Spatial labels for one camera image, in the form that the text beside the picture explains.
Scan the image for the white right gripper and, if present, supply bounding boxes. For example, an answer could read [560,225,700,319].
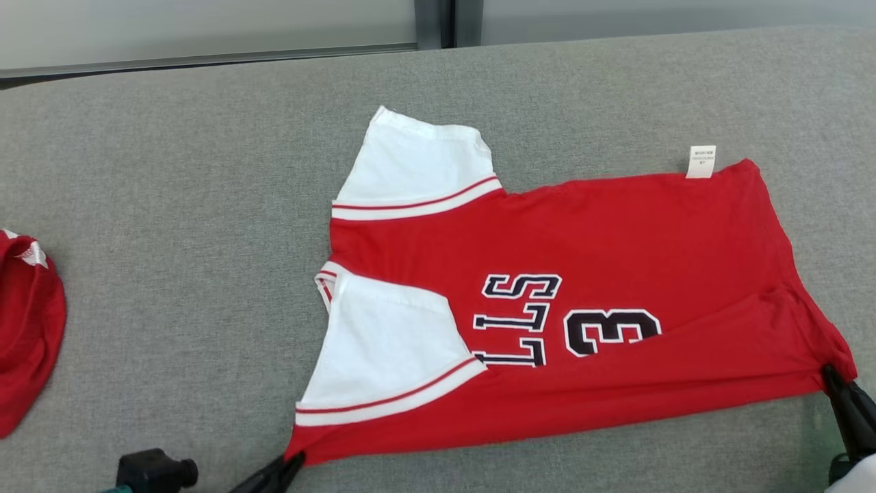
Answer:
[821,364,876,493]

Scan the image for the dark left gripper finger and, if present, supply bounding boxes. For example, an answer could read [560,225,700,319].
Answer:
[229,452,305,493]

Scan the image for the red and white jersey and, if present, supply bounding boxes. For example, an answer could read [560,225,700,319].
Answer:
[284,105,858,467]

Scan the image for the grey vertical door post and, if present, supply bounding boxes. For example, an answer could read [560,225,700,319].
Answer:
[413,0,484,50]

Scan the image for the red shorts with white stripe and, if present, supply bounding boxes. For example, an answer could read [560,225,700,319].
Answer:
[0,228,68,439]

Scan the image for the grey wall baseboard rail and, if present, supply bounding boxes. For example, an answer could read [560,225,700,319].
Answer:
[0,42,419,80]

